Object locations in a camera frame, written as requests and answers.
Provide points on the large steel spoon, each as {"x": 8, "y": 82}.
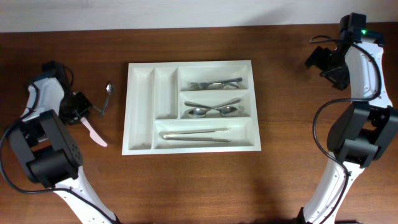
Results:
{"x": 228, "y": 103}
{"x": 200, "y": 111}

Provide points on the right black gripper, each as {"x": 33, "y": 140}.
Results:
{"x": 318, "y": 57}

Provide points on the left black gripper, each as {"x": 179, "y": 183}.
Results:
{"x": 72, "y": 121}

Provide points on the white plastic cutlery tray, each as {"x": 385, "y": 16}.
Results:
{"x": 190, "y": 107}

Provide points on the small steel teaspoon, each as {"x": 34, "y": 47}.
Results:
{"x": 109, "y": 90}

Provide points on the steel fork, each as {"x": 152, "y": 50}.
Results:
{"x": 204, "y": 85}
{"x": 223, "y": 86}

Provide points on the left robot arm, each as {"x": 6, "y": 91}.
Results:
{"x": 47, "y": 152}

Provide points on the pink plastic knife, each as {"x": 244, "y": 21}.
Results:
{"x": 93, "y": 134}

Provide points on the steel kitchen tongs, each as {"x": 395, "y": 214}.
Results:
{"x": 194, "y": 135}

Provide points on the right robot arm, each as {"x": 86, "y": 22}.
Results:
{"x": 368, "y": 125}

